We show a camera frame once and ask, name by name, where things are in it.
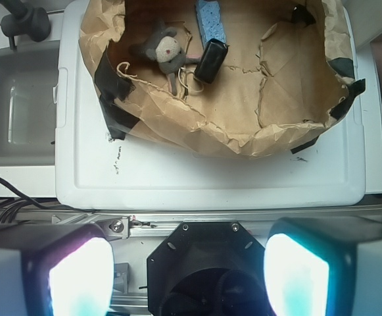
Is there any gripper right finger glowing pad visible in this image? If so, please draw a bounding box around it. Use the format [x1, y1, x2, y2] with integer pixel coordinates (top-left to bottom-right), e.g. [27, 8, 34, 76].
[264, 216, 382, 315]

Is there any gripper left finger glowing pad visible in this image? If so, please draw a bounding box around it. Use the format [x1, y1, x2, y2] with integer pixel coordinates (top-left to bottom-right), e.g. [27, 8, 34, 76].
[0, 223, 114, 315]

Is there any black box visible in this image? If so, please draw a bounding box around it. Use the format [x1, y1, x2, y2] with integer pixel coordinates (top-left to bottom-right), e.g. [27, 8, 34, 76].
[194, 38, 229, 84]

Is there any grey sink basin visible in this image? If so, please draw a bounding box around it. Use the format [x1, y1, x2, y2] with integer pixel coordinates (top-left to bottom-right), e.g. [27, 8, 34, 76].
[0, 41, 59, 167]

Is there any brown paper bag bin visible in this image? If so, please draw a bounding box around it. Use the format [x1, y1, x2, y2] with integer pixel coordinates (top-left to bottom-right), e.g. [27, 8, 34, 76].
[79, 1, 365, 159]

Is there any grey plush mouse toy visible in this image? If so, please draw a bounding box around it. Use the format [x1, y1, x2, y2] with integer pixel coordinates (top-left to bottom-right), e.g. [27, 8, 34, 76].
[128, 19, 202, 95]

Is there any black faucet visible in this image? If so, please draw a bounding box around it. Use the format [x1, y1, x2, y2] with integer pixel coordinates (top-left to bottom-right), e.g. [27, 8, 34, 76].
[0, 1, 51, 51]

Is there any blue sponge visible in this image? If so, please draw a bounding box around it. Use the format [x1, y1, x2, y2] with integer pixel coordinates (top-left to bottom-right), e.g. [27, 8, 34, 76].
[195, 0, 227, 49]

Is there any aluminium extrusion rail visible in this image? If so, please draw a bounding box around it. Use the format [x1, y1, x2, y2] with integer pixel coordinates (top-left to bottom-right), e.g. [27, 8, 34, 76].
[0, 201, 382, 240]

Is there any black cable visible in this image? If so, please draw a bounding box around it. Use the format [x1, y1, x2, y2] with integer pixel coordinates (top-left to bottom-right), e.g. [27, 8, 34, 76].
[0, 170, 76, 228]

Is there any black octagonal mount plate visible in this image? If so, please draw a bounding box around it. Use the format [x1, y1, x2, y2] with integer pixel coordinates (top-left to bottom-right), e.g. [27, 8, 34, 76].
[147, 222, 272, 315]

